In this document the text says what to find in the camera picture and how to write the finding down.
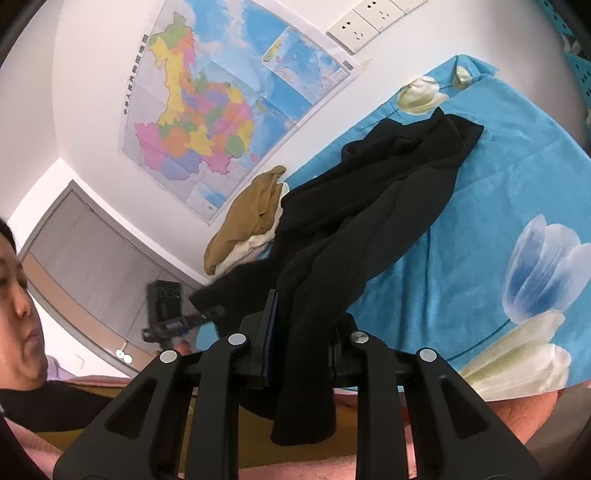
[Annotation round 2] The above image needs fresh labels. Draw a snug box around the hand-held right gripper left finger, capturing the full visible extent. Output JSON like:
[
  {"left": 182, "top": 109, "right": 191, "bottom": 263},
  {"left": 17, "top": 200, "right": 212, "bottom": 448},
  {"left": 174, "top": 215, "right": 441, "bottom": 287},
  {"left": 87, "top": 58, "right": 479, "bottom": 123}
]
[{"left": 53, "top": 288, "right": 280, "bottom": 480}]

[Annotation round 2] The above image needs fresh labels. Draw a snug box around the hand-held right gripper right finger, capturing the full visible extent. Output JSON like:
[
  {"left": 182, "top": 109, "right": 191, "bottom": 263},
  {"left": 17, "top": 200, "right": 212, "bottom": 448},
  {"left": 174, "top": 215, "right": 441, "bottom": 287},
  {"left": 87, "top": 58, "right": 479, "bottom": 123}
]
[{"left": 325, "top": 314, "right": 541, "bottom": 480}]

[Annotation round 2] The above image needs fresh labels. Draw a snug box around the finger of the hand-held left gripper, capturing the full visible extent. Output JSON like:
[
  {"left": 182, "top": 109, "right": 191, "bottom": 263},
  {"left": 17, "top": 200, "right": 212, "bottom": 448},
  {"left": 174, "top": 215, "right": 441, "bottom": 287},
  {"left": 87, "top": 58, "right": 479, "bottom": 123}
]
[{"left": 141, "top": 311, "right": 206, "bottom": 342}]

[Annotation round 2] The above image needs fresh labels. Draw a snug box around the black garment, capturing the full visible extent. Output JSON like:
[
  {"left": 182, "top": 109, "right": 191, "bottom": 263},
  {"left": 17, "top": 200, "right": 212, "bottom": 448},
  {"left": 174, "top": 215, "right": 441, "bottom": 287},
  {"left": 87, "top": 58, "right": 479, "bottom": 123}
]
[{"left": 189, "top": 111, "right": 485, "bottom": 446}]

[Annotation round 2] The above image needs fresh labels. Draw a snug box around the grey sliding door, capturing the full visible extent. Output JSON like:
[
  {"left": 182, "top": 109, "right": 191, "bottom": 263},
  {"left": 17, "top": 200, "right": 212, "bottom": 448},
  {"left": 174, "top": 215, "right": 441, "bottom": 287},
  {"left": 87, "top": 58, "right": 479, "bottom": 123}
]
[{"left": 18, "top": 180, "right": 208, "bottom": 374}]

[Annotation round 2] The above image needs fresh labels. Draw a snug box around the tan garment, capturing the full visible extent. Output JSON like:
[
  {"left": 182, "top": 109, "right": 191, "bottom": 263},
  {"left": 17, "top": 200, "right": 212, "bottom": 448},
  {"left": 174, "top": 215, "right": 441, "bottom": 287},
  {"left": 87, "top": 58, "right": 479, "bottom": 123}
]
[{"left": 204, "top": 165, "right": 287, "bottom": 276}]

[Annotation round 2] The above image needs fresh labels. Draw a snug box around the person's black top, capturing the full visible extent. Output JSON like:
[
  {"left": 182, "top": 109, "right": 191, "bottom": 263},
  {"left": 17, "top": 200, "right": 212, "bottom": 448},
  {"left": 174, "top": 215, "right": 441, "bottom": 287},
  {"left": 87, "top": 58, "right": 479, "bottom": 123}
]
[{"left": 0, "top": 381, "right": 134, "bottom": 433}]

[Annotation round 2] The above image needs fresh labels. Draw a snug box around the person's head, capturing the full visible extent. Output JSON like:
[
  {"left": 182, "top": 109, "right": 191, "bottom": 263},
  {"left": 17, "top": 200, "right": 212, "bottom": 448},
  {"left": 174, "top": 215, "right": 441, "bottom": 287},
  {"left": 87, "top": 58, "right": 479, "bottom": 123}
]
[{"left": 0, "top": 217, "right": 49, "bottom": 385}]

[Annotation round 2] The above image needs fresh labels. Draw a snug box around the blue floral blanket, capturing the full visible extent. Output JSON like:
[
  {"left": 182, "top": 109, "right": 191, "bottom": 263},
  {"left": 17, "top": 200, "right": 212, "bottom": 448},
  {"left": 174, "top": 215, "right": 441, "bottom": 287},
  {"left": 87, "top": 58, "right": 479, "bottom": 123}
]
[{"left": 272, "top": 54, "right": 591, "bottom": 400}]

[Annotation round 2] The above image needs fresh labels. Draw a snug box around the teal plastic basket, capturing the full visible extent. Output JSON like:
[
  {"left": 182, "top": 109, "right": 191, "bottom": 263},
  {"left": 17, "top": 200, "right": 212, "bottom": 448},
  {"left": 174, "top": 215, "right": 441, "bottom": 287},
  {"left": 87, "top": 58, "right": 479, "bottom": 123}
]
[{"left": 536, "top": 0, "right": 591, "bottom": 116}]

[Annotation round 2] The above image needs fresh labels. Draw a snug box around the colourful wall map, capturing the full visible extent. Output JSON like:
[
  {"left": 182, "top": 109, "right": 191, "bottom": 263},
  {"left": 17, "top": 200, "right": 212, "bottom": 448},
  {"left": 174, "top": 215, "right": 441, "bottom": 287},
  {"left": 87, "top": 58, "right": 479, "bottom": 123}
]
[{"left": 117, "top": 0, "right": 361, "bottom": 227}]

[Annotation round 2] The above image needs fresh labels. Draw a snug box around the white wall socket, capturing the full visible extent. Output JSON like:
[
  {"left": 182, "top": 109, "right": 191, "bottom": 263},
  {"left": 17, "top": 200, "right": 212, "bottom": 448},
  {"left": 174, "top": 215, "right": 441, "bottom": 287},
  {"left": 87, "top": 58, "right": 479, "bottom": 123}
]
[
  {"left": 327, "top": 9, "right": 376, "bottom": 54},
  {"left": 353, "top": 0, "right": 407, "bottom": 33}
]

